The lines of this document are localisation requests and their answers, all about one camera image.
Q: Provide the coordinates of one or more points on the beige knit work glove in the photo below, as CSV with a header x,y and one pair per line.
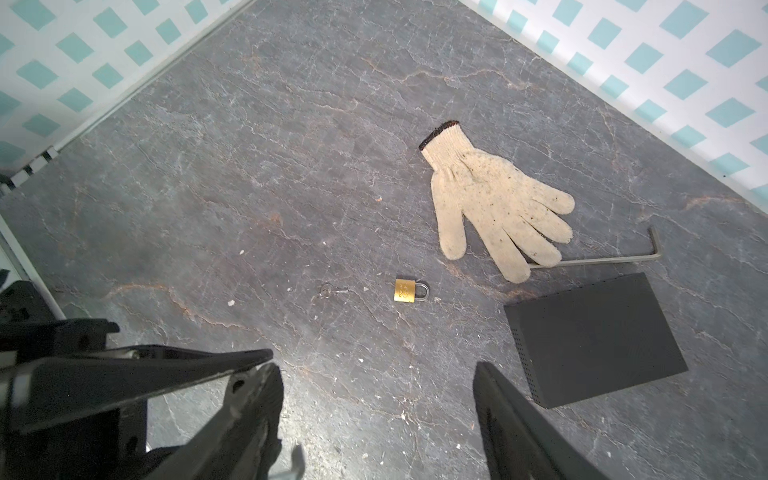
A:
x,y
518,218

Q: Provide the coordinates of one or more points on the small spare key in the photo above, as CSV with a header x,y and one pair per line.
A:
x,y
328,290

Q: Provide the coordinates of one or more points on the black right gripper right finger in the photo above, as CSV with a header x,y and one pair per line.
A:
x,y
518,441

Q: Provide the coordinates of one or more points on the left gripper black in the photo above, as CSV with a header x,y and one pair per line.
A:
x,y
63,398

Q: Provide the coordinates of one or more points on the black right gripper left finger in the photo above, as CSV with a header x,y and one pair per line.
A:
x,y
241,440

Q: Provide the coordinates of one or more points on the black flat box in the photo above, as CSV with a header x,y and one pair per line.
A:
x,y
593,340

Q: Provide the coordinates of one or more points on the small brass padlock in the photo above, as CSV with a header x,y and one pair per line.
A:
x,y
410,291

